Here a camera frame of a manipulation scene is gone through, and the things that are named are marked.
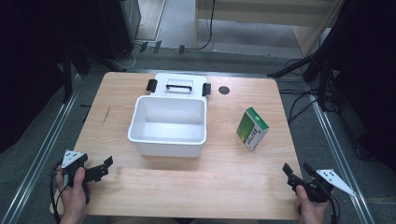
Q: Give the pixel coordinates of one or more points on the light wooden shelf unit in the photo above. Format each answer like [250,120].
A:
[249,15]

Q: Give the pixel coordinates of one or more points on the person's right hand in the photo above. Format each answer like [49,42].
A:
[311,211]

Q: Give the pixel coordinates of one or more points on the metal floor rail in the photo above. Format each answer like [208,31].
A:
[37,155]
[336,149]

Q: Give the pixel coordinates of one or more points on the person's left hand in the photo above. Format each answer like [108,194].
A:
[73,199]

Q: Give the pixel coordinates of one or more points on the black tripod stand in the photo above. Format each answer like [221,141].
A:
[311,63]

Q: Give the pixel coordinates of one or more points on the black metal stand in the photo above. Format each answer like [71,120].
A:
[77,62]

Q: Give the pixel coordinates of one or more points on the black round table grommet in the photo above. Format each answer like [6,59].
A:
[224,90]

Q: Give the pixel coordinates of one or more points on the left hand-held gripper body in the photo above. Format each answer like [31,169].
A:
[74,161]

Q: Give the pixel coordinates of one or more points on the black cabinet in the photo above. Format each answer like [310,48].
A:
[120,28]

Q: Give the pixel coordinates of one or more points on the white plastic storage box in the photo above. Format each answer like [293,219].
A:
[169,124]

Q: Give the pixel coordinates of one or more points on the green and white carton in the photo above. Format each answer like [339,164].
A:
[249,129]

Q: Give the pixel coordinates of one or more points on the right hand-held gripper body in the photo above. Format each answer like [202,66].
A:
[320,186]

